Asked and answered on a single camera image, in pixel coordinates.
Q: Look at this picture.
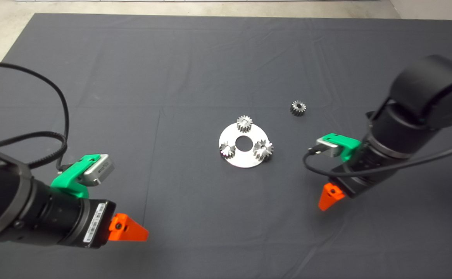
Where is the round metal plate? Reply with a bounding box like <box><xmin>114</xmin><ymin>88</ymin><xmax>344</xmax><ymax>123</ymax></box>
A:
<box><xmin>219</xmin><ymin>122</ymin><xmax>272</xmax><ymax>169</ymax></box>

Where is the green right camera mount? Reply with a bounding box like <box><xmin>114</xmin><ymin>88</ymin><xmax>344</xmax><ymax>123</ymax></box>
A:
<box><xmin>322</xmin><ymin>133</ymin><xmax>362</xmax><ymax>162</ymax></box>

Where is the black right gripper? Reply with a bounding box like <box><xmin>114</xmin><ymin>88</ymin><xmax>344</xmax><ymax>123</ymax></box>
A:
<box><xmin>318</xmin><ymin>161</ymin><xmax>370</xmax><ymax>212</ymax></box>

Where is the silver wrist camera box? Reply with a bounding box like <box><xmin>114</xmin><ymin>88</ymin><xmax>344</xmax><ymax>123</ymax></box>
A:
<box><xmin>83</xmin><ymin>155</ymin><xmax>115</xmax><ymax>186</ymax></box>
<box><xmin>314</xmin><ymin>139</ymin><xmax>342</xmax><ymax>158</ymax></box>

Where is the green left camera mount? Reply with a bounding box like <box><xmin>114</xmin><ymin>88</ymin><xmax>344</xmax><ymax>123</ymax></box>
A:
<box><xmin>50</xmin><ymin>155</ymin><xmax>102</xmax><ymax>199</ymax></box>

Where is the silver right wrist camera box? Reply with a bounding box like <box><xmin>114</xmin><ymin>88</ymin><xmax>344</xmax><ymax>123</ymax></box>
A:
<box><xmin>314</xmin><ymin>139</ymin><xmax>342</xmax><ymax>158</ymax></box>

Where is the thin black left camera cable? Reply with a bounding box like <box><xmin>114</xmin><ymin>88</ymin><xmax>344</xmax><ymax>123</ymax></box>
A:
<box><xmin>0</xmin><ymin>61</ymin><xmax>70</xmax><ymax>173</ymax></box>

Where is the large steel gear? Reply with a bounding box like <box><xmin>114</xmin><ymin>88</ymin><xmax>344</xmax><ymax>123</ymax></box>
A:
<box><xmin>253</xmin><ymin>139</ymin><xmax>274</xmax><ymax>162</ymax></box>

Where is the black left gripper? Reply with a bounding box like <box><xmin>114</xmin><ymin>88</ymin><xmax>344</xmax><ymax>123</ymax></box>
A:
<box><xmin>71</xmin><ymin>199</ymin><xmax>149</xmax><ymax>249</ymax></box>

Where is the black corrugated cable conduit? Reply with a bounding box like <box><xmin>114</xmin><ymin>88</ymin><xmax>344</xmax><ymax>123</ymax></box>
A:
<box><xmin>0</xmin><ymin>132</ymin><xmax>68</xmax><ymax>170</ymax></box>

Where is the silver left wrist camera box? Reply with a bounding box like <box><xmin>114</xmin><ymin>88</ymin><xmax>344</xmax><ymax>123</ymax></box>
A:
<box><xmin>83</xmin><ymin>155</ymin><xmax>115</xmax><ymax>186</ymax></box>

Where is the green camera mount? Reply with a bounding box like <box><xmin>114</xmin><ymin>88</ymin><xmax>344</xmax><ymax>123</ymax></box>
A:
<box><xmin>322</xmin><ymin>133</ymin><xmax>362</xmax><ymax>162</ymax></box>
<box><xmin>50</xmin><ymin>155</ymin><xmax>102</xmax><ymax>199</ymax></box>

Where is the small dark steel gear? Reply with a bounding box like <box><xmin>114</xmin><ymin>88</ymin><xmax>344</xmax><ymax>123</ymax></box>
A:
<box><xmin>290</xmin><ymin>100</ymin><xmax>307</xmax><ymax>116</ymax></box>

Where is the dark grey table cloth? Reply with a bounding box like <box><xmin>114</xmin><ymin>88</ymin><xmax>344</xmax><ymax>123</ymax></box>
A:
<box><xmin>0</xmin><ymin>13</ymin><xmax>452</xmax><ymax>279</ymax></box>

